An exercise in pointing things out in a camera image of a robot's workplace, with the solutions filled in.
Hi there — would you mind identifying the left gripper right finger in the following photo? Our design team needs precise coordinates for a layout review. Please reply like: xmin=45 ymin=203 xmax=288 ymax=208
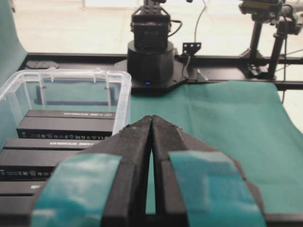
xmin=151 ymin=115 xmax=266 ymax=227

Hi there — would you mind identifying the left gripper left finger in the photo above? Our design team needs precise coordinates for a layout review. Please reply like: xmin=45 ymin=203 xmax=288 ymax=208
xmin=30 ymin=116 xmax=152 ymax=227

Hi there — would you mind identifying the black camera box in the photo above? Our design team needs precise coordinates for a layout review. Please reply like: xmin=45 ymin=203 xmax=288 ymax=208
xmin=16 ymin=110 xmax=116 ymax=140
xmin=0 ymin=139 xmax=100 ymax=182
xmin=0 ymin=181 xmax=45 ymax=227

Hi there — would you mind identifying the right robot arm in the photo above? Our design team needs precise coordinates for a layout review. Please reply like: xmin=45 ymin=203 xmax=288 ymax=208
xmin=127 ymin=0 xmax=183 ymax=72

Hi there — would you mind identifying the clear plastic storage case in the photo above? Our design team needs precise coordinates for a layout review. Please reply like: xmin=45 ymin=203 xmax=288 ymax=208
xmin=0 ymin=68 xmax=132 ymax=145

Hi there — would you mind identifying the black tripod pole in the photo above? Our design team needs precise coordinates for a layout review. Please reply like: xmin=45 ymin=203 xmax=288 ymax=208
xmin=261 ymin=3 xmax=303 ymax=79

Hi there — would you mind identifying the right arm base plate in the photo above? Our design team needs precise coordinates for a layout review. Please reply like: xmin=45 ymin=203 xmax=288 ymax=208
xmin=113 ymin=46 xmax=190 ymax=95

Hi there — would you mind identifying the small black bracket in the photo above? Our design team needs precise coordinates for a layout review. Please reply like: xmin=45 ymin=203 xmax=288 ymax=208
xmin=182 ymin=42 xmax=202 ymax=56

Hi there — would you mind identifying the black frame rail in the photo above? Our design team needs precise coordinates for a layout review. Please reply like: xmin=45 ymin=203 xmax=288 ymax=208
xmin=21 ymin=53 xmax=303 ymax=91

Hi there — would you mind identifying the black cable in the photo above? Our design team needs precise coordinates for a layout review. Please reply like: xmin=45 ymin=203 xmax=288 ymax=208
xmin=194 ymin=0 xmax=209 ymax=44

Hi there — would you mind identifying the black camera stand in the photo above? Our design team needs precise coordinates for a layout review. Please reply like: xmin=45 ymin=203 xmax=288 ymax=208
xmin=239 ymin=0 xmax=284 ymax=79

